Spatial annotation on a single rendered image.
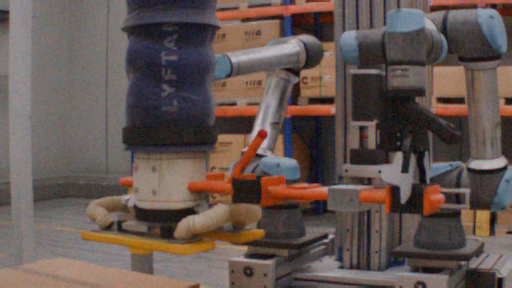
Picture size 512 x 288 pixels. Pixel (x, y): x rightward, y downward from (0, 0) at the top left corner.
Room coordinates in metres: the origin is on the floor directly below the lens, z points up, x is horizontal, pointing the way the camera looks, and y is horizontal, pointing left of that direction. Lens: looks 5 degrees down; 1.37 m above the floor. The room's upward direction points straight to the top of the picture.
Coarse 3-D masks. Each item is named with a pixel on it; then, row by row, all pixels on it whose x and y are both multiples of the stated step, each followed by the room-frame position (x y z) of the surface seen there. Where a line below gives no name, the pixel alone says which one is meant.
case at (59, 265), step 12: (36, 264) 1.97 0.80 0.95; (48, 264) 1.98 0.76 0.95; (60, 264) 1.99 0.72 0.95; (72, 264) 1.99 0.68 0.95; (84, 264) 2.00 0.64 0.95; (96, 264) 2.00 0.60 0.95; (0, 276) 1.79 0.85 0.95; (12, 276) 1.80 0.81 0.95; (24, 276) 1.80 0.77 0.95; (36, 276) 1.81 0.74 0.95; (48, 276) 1.82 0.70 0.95; (60, 276) 1.82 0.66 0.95; (72, 276) 1.83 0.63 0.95; (84, 276) 1.83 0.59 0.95; (96, 276) 1.84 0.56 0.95; (108, 276) 1.84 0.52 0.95; (120, 276) 1.85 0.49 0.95; (132, 276) 1.85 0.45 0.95; (144, 276) 1.86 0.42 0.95; (156, 276) 1.86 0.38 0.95
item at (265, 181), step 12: (240, 180) 1.41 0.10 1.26; (252, 180) 1.39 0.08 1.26; (264, 180) 1.39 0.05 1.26; (276, 180) 1.43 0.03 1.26; (240, 192) 1.42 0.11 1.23; (252, 192) 1.40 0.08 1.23; (264, 192) 1.39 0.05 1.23; (252, 204) 1.39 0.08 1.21; (264, 204) 1.39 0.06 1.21; (276, 204) 1.43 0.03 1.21
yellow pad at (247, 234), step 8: (208, 232) 1.57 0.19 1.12; (216, 232) 1.57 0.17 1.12; (224, 232) 1.56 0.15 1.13; (232, 232) 1.55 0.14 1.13; (240, 232) 1.56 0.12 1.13; (248, 232) 1.57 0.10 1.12; (256, 232) 1.58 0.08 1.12; (264, 232) 1.61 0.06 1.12; (224, 240) 1.55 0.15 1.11; (232, 240) 1.54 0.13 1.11; (240, 240) 1.53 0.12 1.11; (248, 240) 1.55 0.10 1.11
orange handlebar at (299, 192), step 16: (128, 176) 1.66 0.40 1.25; (208, 176) 1.75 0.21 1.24; (224, 176) 1.81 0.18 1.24; (208, 192) 1.49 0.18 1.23; (224, 192) 1.46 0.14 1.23; (272, 192) 1.39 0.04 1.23; (288, 192) 1.37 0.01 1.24; (304, 192) 1.35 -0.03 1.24; (320, 192) 1.33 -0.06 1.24; (368, 192) 1.28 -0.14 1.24; (384, 192) 1.27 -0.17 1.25
